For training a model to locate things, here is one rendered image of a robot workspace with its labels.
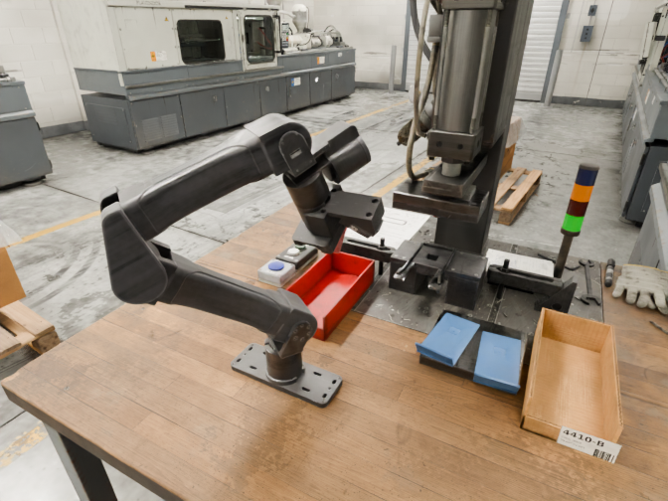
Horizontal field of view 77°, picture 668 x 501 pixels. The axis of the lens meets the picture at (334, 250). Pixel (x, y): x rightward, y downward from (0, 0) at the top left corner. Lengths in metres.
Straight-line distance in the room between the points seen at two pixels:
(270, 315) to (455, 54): 0.55
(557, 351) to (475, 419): 0.25
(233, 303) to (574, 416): 0.56
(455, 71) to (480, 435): 0.61
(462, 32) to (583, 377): 0.63
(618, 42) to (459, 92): 9.23
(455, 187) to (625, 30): 9.25
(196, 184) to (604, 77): 9.73
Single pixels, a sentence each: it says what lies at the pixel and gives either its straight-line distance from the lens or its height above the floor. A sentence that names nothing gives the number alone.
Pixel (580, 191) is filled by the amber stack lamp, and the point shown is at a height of 1.14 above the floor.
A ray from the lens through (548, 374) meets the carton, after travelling 0.87.
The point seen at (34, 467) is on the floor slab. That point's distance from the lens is 2.08.
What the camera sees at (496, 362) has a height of 0.92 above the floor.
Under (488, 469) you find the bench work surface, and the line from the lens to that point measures 0.71.
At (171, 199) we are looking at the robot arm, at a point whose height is 1.27.
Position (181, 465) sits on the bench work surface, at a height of 0.90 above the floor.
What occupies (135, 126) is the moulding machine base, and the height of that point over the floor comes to 0.36.
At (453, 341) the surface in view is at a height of 0.92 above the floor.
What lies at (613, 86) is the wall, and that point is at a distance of 10.08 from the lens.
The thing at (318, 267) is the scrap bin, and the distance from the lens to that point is 1.00.
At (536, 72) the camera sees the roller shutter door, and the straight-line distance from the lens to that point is 10.09.
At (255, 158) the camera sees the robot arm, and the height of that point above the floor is 1.31.
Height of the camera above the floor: 1.46
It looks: 28 degrees down
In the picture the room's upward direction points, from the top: straight up
